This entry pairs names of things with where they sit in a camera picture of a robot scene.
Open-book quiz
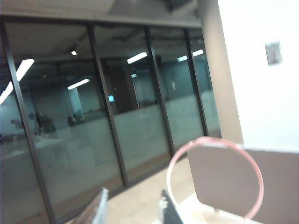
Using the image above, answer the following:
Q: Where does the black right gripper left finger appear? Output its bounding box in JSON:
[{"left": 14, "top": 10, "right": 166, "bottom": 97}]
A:
[{"left": 67, "top": 188, "right": 109, "bottom": 224}]

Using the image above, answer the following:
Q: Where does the grey wall plate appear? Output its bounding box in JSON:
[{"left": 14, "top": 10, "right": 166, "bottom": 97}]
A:
[{"left": 264, "top": 41, "right": 283, "bottom": 66}]

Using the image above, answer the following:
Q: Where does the grey rounded divider panel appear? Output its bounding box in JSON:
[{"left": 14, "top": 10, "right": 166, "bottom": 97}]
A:
[{"left": 186, "top": 143, "right": 261, "bottom": 208}]

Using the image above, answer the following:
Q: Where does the beige round column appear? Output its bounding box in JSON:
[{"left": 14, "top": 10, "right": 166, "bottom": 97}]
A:
[{"left": 200, "top": 0, "right": 245, "bottom": 145}]

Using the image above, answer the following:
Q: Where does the brown desk divider panel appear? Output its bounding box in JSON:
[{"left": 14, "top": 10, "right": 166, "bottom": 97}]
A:
[{"left": 242, "top": 148, "right": 299, "bottom": 224}]

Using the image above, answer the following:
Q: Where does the pink ring lid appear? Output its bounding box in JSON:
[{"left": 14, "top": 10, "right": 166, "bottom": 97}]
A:
[{"left": 166, "top": 136, "right": 264, "bottom": 221}]

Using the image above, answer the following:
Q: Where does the dark framed glass partition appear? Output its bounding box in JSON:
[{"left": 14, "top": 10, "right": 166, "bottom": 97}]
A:
[{"left": 0, "top": 16, "right": 222, "bottom": 224}]

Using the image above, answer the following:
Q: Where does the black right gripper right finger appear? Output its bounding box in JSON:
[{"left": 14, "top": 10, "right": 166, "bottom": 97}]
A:
[{"left": 159, "top": 189, "right": 185, "bottom": 224}]

